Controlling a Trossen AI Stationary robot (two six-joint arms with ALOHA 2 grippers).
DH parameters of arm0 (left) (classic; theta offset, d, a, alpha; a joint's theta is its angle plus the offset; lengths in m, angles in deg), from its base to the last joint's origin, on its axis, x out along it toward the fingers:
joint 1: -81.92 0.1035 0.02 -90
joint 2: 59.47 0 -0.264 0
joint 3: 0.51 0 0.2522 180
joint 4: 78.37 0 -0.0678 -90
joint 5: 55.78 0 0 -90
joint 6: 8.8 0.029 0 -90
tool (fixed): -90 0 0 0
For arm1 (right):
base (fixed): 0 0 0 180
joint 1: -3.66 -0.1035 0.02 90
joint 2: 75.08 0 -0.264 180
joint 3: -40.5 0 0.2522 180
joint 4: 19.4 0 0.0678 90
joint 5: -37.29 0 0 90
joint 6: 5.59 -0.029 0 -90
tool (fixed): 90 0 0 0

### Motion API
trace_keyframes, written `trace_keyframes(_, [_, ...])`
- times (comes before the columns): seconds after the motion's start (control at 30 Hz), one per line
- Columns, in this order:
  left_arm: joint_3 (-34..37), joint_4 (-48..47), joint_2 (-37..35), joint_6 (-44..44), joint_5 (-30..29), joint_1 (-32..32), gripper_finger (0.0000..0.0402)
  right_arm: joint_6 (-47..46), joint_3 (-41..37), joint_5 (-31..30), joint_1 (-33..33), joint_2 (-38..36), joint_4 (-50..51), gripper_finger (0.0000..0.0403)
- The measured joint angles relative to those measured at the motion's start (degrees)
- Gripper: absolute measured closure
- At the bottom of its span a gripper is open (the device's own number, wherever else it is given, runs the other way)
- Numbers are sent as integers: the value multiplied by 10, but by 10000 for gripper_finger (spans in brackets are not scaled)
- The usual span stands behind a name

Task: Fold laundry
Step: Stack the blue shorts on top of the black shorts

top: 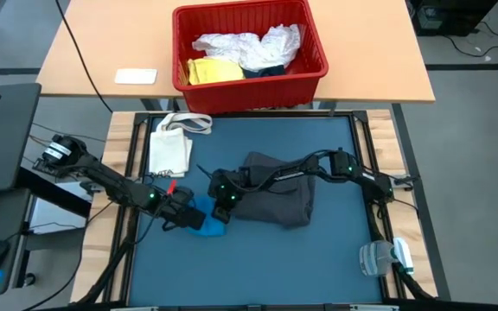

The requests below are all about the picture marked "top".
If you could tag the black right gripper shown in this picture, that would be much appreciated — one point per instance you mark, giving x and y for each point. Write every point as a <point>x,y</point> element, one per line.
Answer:
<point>222,214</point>

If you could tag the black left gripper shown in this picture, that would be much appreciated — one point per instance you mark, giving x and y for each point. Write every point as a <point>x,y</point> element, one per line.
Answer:
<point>188,218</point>

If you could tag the blue cloth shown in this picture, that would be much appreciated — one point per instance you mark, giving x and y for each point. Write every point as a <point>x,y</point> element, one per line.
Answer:
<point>208,224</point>

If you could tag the dark grey garment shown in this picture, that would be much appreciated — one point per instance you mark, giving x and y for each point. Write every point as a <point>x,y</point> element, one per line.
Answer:
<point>283,203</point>

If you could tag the red plastic laundry basket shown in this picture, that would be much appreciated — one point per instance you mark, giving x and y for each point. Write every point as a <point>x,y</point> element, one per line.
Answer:
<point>253,93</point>

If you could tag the yellow shirt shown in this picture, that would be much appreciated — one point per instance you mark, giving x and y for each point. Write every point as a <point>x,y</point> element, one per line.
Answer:
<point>214,71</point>

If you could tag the dark navy garment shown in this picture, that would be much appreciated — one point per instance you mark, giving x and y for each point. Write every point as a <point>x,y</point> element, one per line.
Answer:
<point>266,72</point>

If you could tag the white lace garment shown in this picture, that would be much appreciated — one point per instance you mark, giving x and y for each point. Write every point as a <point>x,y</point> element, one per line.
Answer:
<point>253,47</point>

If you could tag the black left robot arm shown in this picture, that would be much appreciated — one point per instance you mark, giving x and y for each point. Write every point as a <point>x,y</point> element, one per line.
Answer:
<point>102,177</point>

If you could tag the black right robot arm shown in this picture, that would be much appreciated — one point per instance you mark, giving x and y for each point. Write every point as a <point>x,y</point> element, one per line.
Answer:
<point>361,177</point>

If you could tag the beige striped cloth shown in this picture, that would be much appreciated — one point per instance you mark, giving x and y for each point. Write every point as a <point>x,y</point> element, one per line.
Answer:
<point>169,151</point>

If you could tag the wooden side board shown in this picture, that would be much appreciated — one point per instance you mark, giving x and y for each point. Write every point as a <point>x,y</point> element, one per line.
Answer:
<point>411,224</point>
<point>97,242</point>

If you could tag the white card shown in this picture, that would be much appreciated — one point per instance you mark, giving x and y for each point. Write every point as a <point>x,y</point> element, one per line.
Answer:
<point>135,76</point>

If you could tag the black laptop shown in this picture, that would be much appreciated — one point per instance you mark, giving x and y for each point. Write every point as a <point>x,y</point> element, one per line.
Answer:
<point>2,138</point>

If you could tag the light wooden desk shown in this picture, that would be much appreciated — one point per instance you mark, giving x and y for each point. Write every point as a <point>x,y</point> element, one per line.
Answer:
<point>361,52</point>

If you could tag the black computer tower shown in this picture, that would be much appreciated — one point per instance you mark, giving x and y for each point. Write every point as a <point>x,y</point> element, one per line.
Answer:
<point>452,17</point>

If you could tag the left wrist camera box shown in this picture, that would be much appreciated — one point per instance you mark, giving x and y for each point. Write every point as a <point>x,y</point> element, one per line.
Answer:
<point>184,196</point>

